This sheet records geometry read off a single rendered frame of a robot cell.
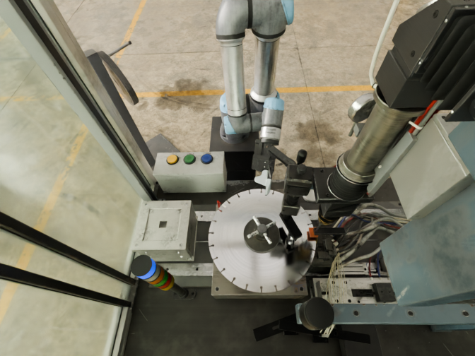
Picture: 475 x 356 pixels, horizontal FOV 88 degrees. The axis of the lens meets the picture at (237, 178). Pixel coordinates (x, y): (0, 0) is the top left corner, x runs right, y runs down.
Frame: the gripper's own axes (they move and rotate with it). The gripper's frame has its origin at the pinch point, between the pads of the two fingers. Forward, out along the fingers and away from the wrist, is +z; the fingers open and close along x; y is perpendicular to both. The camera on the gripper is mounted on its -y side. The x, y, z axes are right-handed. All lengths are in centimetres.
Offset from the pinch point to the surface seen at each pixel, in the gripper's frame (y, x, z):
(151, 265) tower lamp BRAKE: 22, 42, 16
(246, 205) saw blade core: 6.6, 10.1, 4.1
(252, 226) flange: 3.4, 14.8, 9.6
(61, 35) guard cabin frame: 48, 45, -31
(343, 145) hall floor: -58, -134, -45
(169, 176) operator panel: 39.8, -1.5, -1.9
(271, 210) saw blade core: -1.7, 10.3, 4.5
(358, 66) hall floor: -78, -197, -145
